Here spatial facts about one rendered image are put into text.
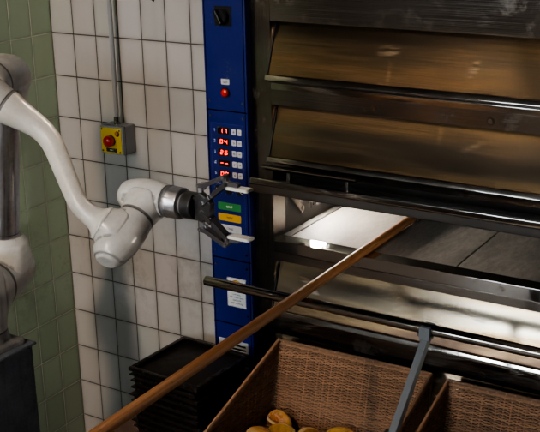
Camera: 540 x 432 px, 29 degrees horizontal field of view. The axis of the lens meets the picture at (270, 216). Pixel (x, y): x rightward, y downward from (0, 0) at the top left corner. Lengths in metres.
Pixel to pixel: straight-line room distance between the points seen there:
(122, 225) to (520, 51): 1.17
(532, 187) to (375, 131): 0.51
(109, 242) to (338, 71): 0.87
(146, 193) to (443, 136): 0.87
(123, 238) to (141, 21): 0.98
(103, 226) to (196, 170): 0.77
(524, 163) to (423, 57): 0.41
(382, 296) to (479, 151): 0.59
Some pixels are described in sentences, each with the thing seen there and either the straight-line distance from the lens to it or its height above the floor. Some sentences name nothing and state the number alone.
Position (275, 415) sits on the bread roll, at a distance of 3.49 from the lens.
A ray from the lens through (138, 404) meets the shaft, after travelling 2.43.
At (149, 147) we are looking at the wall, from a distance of 3.66.
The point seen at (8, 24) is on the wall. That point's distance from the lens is 3.70.
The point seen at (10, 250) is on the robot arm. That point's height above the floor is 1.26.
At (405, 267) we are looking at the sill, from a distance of 3.26.
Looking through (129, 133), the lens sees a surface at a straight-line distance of 3.65.
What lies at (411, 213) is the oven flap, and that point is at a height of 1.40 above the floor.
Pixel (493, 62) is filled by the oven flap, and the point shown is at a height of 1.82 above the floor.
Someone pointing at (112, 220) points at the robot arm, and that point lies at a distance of 2.86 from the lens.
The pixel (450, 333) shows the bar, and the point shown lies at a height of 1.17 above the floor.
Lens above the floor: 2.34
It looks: 18 degrees down
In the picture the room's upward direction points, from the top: 1 degrees counter-clockwise
